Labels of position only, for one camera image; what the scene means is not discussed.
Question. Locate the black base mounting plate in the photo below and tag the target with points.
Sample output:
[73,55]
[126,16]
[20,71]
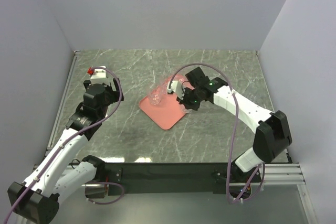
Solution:
[141,178]

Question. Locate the pink plastic tray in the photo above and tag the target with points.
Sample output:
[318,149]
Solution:
[166,114]

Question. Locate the aluminium front frame rail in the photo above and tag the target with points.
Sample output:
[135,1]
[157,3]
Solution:
[291,174]

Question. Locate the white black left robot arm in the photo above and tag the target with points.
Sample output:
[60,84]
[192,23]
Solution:
[40,195]

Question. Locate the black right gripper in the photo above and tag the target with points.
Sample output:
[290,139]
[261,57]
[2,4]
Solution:
[185,102]

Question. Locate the clear faceted glass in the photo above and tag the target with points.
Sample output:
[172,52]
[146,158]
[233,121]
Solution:
[177,76]
[252,97]
[155,95]
[163,85]
[186,111]

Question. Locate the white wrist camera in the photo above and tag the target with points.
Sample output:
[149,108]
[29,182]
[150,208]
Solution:
[175,87]
[98,76]

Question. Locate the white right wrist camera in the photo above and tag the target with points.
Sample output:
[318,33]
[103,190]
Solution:
[175,87]

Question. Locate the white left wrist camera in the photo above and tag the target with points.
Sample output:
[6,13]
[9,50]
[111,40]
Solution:
[98,76]

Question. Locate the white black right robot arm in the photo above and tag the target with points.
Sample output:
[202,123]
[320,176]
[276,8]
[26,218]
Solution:
[271,129]

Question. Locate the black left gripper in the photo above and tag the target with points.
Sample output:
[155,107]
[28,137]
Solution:
[114,94]

